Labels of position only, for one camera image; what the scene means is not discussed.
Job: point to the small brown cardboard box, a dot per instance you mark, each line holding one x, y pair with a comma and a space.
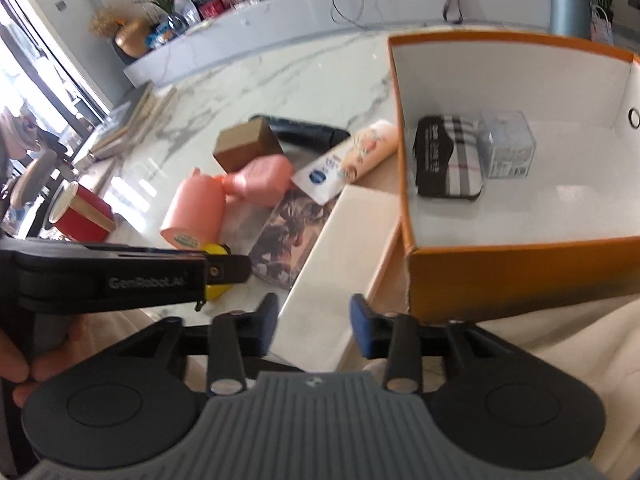
247, 147

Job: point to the white flat board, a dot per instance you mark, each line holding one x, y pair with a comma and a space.
340, 260

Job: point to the grey trash can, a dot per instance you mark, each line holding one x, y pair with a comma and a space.
570, 5

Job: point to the pale gift bag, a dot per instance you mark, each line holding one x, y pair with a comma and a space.
601, 27

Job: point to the plaid zip pouch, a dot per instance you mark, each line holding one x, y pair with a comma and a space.
452, 160

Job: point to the green plant in glass vase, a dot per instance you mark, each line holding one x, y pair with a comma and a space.
167, 2

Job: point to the blue snack packets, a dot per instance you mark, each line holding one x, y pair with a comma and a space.
161, 35

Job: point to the long grey cabinet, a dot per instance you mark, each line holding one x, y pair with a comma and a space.
300, 20

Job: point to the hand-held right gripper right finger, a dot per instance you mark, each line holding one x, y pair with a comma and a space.
361, 325

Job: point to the pink bottle with spout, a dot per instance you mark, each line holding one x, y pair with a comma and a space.
192, 210

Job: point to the dark covered book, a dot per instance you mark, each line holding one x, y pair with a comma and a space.
114, 122

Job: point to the person's left hand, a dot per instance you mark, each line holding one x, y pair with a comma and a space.
55, 360

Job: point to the black cylindrical bottle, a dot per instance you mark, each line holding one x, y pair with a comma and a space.
310, 132

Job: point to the stack of books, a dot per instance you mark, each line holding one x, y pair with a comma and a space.
145, 120

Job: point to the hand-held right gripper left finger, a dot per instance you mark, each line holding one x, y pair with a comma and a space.
268, 325

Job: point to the small clear plastic box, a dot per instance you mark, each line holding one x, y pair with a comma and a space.
507, 147

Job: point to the red box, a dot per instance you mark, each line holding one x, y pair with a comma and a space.
210, 10

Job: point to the person's white clothing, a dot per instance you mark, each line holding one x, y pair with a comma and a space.
575, 350

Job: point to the pink pump bottle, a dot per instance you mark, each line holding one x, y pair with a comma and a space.
260, 180

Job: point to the dried flower bunch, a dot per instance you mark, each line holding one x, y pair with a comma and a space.
102, 22

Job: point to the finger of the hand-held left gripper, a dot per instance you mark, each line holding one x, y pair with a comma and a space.
227, 270

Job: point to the dark printed book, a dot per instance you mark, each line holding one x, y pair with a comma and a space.
290, 240

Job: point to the yellow tape measure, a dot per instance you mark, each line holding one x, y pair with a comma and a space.
216, 292

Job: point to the gold vase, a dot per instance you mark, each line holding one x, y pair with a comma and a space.
132, 37

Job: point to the floral hand cream tube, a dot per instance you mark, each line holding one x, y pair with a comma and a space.
350, 160

